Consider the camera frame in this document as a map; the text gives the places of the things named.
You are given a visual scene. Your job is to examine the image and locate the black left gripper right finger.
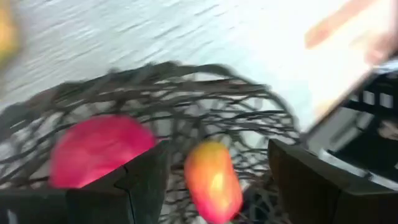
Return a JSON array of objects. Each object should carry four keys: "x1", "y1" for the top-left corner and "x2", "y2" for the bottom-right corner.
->
[{"x1": 267, "y1": 138, "x2": 398, "y2": 224}]

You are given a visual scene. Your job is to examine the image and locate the grey woven placemat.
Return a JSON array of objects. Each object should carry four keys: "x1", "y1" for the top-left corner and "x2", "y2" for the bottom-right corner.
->
[{"x1": 0, "y1": 0, "x2": 343, "y2": 141}]

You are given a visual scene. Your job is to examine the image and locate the red apple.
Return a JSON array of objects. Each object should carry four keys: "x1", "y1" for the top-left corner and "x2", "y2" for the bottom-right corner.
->
[{"x1": 49, "y1": 114, "x2": 156, "y2": 190}]

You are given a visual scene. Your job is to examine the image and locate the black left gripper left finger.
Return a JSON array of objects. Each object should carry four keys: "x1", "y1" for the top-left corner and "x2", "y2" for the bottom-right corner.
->
[{"x1": 0, "y1": 139, "x2": 170, "y2": 224}]

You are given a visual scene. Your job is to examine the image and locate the black woven wire basket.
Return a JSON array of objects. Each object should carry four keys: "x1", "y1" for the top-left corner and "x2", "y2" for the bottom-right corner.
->
[{"x1": 0, "y1": 60, "x2": 301, "y2": 224}]

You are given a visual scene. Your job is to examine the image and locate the orange red mango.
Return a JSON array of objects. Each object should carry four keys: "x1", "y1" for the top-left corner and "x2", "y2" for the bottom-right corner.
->
[{"x1": 183, "y1": 140, "x2": 244, "y2": 224}]

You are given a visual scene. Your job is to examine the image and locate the yellow banana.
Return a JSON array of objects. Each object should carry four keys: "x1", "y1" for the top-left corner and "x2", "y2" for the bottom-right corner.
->
[{"x1": 0, "y1": 6, "x2": 21, "y2": 63}]

